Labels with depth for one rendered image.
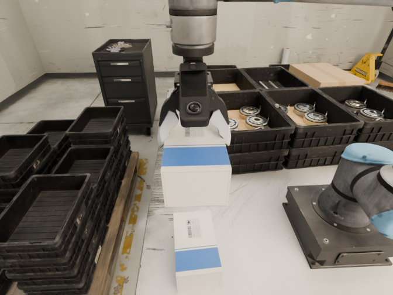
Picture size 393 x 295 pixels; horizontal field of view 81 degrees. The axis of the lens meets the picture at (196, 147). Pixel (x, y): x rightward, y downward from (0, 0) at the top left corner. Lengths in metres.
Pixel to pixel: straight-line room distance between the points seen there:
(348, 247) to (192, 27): 0.68
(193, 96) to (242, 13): 4.00
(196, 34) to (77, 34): 4.28
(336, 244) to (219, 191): 0.45
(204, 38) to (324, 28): 4.51
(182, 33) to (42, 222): 1.13
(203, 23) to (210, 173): 0.23
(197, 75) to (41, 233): 1.07
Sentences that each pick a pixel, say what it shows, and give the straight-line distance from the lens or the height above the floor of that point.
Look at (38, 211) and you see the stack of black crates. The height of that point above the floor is 0.49.
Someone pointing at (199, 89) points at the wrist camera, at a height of 1.26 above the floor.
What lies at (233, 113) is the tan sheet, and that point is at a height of 0.83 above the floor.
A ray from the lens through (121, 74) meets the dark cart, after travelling 2.38.
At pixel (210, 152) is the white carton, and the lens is 0.43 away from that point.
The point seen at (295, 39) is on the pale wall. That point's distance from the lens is 4.68.
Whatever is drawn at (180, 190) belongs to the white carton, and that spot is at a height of 1.09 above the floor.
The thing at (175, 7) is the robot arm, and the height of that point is 1.36.
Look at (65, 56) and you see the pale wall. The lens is 4.81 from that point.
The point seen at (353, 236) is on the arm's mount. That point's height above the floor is 0.81.
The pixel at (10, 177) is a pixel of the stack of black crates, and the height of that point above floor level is 0.58.
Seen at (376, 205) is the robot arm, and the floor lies 0.99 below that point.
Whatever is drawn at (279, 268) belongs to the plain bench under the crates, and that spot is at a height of 0.70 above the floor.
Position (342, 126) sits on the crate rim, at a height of 0.92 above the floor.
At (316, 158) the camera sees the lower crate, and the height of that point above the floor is 0.76.
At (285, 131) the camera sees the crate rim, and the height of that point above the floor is 0.92.
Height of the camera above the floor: 1.39
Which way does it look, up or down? 35 degrees down
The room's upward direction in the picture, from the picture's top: straight up
